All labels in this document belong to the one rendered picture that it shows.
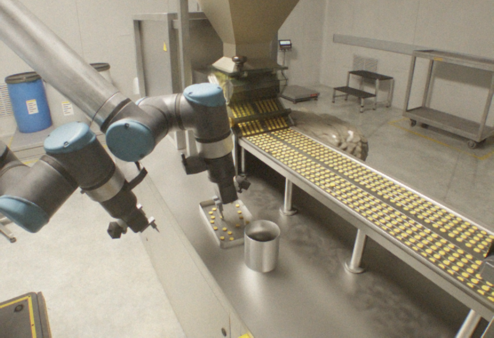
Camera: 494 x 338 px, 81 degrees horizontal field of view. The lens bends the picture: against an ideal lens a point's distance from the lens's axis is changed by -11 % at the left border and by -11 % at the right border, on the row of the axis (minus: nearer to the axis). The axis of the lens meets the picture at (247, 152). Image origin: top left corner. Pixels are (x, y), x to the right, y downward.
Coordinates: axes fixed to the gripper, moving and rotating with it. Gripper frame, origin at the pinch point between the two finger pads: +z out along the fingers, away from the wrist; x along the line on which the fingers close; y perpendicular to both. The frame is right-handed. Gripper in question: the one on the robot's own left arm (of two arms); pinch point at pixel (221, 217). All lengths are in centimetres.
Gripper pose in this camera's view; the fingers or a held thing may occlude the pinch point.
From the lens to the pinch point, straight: 92.4
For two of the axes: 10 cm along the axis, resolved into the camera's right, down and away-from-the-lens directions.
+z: 1.4, 8.7, 4.7
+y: 9.1, -3.1, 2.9
